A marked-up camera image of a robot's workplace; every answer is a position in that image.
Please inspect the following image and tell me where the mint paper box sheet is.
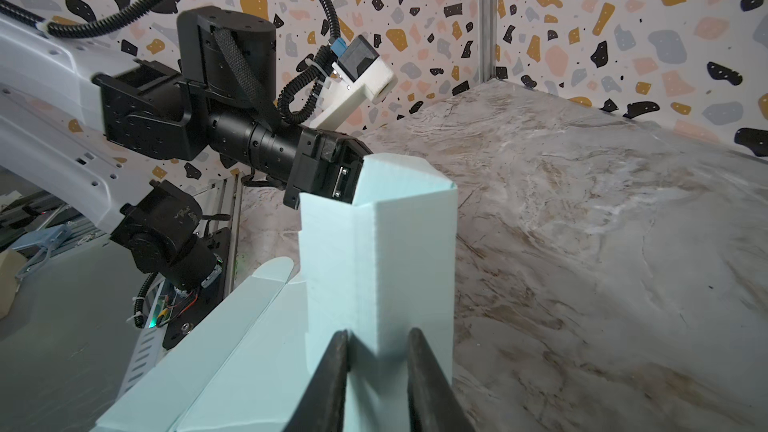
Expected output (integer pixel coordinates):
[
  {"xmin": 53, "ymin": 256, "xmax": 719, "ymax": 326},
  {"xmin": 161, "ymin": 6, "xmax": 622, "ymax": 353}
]
[{"xmin": 96, "ymin": 153, "xmax": 458, "ymax": 431}]

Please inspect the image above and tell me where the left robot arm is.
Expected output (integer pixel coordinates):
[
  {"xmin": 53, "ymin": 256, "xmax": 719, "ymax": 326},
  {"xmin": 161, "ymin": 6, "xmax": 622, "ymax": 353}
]
[{"xmin": 1, "ymin": 7, "xmax": 368, "ymax": 233}]

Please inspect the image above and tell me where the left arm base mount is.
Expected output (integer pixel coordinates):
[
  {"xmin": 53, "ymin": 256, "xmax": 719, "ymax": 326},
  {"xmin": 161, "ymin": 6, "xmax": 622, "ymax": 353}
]
[{"xmin": 110, "ymin": 180, "xmax": 232, "ymax": 351}]

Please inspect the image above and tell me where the aluminium corner post left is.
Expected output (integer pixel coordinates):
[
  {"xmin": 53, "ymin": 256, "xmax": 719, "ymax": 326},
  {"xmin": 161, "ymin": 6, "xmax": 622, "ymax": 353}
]
[{"xmin": 477, "ymin": 0, "xmax": 497, "ymax": 83}]

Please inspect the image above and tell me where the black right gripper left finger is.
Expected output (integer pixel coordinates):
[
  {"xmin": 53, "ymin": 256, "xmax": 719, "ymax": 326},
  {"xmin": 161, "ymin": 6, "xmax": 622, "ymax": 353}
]
[{"xmin": 283, "ymin": 331, "xmax": 350, "ymax": 432}]

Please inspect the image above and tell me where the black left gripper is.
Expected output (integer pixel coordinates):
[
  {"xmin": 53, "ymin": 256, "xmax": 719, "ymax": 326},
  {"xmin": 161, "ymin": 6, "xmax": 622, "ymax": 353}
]
[{"xmin": 283, "ymin": 128, "xmax": 372, "ymax": 209}]

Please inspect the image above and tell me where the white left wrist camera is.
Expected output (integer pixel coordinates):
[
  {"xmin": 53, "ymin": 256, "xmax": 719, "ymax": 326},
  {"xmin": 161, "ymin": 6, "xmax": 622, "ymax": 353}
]
[{"xmin": 309, "ymin": 35, "xmax": 397, "ymax": 131}]

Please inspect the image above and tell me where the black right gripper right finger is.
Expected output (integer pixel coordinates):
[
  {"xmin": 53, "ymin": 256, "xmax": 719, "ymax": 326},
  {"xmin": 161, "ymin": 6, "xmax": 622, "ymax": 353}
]
[{"xmin": 407, "ymin": 328, "xmax": 474, "ymax": 432}]

